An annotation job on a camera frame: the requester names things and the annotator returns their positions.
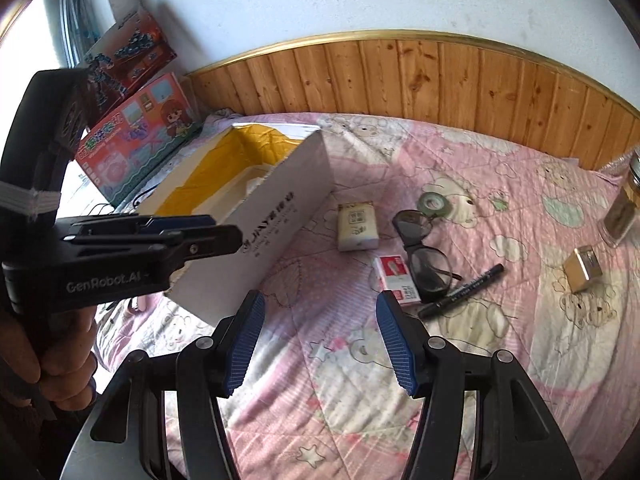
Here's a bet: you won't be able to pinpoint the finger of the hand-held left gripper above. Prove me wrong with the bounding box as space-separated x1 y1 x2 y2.
56 213 217 237
66 224 244 274

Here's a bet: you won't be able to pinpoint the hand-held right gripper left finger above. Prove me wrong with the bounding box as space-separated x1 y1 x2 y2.
89 290 267 480

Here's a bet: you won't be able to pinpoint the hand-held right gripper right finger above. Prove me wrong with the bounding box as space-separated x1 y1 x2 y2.
376 290 583 480

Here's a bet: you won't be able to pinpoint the black-framed eyeglasses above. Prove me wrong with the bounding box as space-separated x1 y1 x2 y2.
391 209 463 305

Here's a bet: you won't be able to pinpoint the white cardboard box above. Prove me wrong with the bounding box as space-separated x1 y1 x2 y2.
135 122 337 327

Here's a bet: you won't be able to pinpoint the gold square tin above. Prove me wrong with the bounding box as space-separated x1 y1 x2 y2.
564 245 605 294

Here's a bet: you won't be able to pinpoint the person's left hand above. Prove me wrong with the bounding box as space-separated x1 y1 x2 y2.
0 307 99 412

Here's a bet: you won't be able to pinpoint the red and white small box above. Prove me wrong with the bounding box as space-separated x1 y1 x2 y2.
375 255 422 307

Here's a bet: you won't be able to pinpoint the black marker pen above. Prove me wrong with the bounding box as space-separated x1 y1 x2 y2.
417 263 505 319

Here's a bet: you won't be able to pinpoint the pink toy box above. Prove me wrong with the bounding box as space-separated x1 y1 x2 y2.
75 72 201 207

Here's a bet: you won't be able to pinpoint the pink printed blanket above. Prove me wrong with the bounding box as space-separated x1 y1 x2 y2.
95 110 640 480

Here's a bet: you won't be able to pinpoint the beige paper packet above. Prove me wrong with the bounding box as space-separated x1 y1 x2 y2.
336 201 380 252

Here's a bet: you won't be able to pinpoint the green tape roll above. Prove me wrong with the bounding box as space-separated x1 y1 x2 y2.
418 192 451 219

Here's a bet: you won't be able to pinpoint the dark robot toy box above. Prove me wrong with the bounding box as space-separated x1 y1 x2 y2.
82 7 178 111

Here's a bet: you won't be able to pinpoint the glass jar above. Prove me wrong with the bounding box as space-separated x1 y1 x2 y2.
601 145 640 248

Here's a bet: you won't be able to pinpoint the black cable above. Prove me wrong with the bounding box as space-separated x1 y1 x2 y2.
90 187 151 217

